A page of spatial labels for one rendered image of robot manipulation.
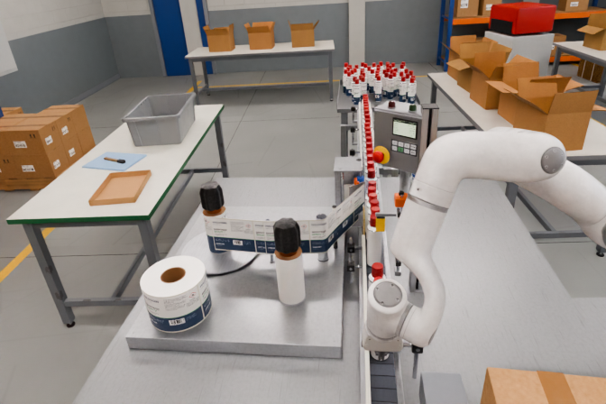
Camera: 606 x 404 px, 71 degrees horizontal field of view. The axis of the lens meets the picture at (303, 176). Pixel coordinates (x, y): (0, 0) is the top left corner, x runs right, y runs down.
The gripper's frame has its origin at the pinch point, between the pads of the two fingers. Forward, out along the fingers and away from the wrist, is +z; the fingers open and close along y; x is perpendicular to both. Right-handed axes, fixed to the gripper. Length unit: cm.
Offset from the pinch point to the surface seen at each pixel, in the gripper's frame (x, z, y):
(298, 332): -8.7, 9.8, 23.9
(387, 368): 2.1, 5.9, -1.8
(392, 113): -57, -35, -5
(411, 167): -48, -22, -10
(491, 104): -235, 98, -99
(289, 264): -24.7, -2.6, 27.2
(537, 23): -515, 181, -236
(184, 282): -18, -2, 59
